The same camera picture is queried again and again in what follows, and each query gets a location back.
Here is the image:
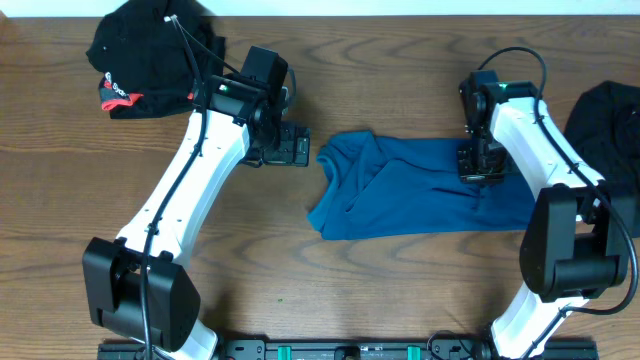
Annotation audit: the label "blue polo shirt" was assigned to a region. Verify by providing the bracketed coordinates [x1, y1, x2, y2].
[308, 131, 535, 240]

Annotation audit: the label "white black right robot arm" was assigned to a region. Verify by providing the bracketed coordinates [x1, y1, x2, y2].
[457, 70, 639, 359]

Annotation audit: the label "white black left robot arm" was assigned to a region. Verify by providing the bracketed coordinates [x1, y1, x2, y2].
[82, 75, 310, 359]

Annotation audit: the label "black garment at right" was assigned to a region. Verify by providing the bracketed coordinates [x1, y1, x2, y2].
[564, 81, 639, 188]

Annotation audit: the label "black folded garment red trim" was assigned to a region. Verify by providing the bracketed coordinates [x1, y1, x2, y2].
[86, 0, 226, 120]

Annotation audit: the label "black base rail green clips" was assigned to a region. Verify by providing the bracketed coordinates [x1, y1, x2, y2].
[96, 331, 600, 360]

